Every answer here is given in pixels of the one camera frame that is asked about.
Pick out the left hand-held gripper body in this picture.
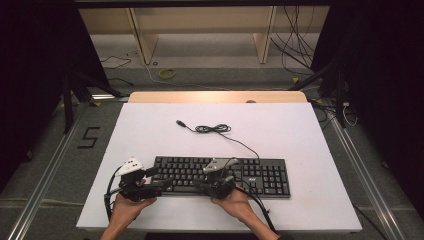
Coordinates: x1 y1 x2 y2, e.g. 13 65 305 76
114 157 165 203

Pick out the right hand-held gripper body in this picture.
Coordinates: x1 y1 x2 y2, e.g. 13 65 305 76
201 157 241 201

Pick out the black keyboard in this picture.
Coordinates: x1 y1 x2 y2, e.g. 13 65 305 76
152 155 292 200

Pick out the person's left hand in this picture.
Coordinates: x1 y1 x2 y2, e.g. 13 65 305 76
109 192 158 228

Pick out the person's right hand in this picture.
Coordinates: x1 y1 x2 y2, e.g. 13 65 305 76
210 187 256 222

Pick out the white table cover board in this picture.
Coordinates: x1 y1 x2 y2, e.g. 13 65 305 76
75 102 363 234

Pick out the yellow tape roll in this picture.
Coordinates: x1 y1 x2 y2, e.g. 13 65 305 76
157 67 177 81

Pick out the black metal stand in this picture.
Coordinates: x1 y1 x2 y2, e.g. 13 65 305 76
60 70 125 135
287 59 348 130

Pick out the black curtain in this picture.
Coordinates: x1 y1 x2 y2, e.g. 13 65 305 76
0 0 112 196
310 0 424 223

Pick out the light wooden desk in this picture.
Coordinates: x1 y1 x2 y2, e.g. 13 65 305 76
78 5 331 66

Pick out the left hand-held gripper cable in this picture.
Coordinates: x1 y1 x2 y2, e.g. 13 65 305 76
103 166 125 223

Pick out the black keyboard cable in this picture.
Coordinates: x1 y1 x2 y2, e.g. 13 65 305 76
175 119 261 160

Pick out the white floor cable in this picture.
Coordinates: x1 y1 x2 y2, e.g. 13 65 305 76
142 62 296 92

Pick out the aluminium floor rail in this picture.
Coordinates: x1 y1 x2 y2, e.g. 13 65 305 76
5 102 90 240
323 109 407 240

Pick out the black floor cable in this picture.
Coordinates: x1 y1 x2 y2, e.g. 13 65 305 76
99 54 133 71

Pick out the tangle of floor cables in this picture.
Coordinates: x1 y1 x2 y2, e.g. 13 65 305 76
309 97 360 128

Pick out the bundle of black cables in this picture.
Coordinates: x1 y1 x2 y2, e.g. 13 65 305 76
269 5 322 78

